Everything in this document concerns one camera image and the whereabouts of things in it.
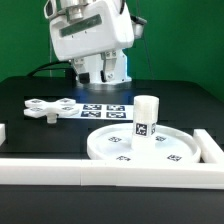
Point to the white fence rail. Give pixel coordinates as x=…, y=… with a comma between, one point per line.
x=210, y=150
x=2, y=134
x=107, y=173

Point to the white cross-shaped table base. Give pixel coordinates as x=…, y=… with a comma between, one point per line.
x=37, y=108

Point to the white front fence rail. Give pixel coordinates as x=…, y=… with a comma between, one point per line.
x=107, y=173

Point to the white marker sheet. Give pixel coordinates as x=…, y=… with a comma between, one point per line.
x=104, y=112

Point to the white round table top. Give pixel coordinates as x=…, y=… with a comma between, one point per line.
x=167, y=145

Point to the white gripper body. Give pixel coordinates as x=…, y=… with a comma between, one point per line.
x=81, y=28

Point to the white left fence rail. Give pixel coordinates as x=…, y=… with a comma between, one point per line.
x=2, y=134

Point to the white right fence rail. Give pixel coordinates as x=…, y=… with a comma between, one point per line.
x=210, y=150

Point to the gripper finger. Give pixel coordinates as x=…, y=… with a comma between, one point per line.
x=109, y=61
x=82, y=74

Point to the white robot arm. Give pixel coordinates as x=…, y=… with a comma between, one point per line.
x=94, y=63

